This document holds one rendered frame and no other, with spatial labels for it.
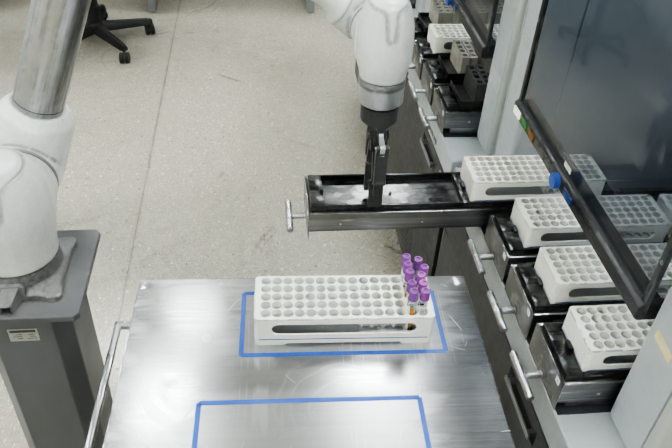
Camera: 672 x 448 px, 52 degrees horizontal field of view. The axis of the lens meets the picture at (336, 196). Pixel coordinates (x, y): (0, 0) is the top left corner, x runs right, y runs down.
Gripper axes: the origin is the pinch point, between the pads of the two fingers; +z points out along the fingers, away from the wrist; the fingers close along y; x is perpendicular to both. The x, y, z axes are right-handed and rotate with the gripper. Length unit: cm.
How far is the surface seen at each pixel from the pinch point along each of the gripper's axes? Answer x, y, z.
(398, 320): 1.9, -40.3, -2.7
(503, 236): -25.2, -13.3, 4.1
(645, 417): -34, -58, 2
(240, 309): 27.9, -31.2, 2.4
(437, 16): -32, 84, -1
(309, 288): 15.9, -32.1, -2.8
